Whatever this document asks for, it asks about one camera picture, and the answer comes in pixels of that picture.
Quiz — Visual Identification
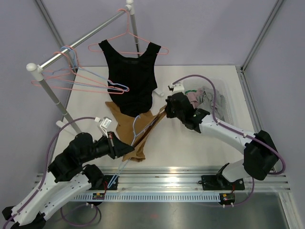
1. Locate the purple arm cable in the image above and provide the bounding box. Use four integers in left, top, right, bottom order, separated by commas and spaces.
173, 74, 286, 176
0, 116, 97, 229

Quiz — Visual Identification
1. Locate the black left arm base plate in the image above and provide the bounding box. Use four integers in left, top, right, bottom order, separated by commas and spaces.
95, 175, 119, 191

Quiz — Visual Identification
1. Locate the metal clothes rack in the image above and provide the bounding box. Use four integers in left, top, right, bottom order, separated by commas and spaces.
26, 0, 138, 134

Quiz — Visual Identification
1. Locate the purple floor cable left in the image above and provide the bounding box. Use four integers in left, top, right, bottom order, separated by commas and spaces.
59, 202, 103, 226

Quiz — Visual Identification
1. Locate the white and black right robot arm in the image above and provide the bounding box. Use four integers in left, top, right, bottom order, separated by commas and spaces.
165, 93, 279, 190

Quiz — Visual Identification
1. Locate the mauve pink tank top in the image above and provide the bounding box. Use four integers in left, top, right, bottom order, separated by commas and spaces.
186, 89, 203, 108

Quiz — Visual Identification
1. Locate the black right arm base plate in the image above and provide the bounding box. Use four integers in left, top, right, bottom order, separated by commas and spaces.
198, 175, 245, 191

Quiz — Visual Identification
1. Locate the grey tank top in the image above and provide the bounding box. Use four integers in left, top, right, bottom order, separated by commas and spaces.
196, 86, 226, 121

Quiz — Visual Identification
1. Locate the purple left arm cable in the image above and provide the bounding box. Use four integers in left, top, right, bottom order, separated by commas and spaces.
0, 116, 97, 229

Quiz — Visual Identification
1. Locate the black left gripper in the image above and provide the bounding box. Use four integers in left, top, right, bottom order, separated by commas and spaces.
80, 131, 135, 164

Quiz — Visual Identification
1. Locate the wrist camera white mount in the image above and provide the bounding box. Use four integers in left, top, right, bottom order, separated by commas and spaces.
168, 82, 184, 94
94, 117, 112, 138

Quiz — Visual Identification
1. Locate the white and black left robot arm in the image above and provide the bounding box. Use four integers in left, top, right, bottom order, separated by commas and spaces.
2, 132, 134, 229

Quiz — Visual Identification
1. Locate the black tank top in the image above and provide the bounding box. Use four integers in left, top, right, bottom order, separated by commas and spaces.
99, 40, 161, 117

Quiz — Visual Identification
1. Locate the brown tank top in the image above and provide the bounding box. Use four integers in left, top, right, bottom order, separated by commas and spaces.
105, 102, 166, 162

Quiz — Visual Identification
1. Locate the green tank top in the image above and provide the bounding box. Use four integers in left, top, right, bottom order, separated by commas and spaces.
185, 90, 197, 94

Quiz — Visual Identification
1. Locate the white plastic basket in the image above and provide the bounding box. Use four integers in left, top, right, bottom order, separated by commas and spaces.
183, 77, 235, 124

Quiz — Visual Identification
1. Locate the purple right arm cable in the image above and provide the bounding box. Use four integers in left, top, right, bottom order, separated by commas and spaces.
173, 74, 286, 176

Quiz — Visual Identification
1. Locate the white slotted cable duct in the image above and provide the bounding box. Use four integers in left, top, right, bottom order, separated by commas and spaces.
72, 192, 220, 202

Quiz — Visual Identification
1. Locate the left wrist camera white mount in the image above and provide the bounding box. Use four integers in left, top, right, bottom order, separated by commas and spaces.
94, 117, 112, 138

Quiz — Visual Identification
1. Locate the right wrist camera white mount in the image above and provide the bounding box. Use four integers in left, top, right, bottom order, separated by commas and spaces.
168, 82, 184, 94

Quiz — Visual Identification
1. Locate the pink hanger under black top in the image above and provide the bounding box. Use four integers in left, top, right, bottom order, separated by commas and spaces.
88, 8, 169, 56

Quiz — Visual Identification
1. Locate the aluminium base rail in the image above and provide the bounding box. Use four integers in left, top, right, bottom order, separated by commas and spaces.
35, 166, 290, 194

